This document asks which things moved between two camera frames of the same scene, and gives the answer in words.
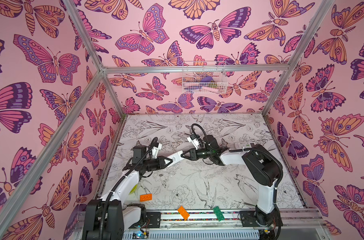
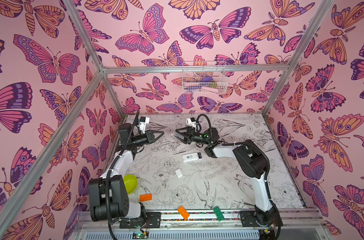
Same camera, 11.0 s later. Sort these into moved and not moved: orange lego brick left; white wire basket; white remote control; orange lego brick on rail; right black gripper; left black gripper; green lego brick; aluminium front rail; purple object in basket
Moved: white remote control; left black gripper; right black gripper
Not moved: orange lego brick left; purple object in basket; green lego brick; aluminium front rail; white wire basket; orange lego brick on rail
